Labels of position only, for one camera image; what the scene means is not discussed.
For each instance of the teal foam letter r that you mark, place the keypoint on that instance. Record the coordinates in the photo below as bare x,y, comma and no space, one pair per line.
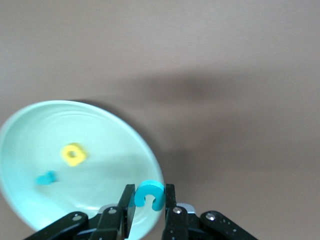
46,179

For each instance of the teal foam letter c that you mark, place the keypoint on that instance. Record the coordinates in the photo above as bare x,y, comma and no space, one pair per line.
147,186

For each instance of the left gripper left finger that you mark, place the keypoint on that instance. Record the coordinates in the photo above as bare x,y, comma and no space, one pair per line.
110,225

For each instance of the pale green plate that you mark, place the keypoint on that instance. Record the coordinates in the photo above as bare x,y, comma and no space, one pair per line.
100,140

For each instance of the yellow foam letter a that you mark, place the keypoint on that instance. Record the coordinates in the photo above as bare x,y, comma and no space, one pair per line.
80,160

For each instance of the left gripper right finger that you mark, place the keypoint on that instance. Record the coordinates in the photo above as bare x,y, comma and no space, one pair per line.
176,225

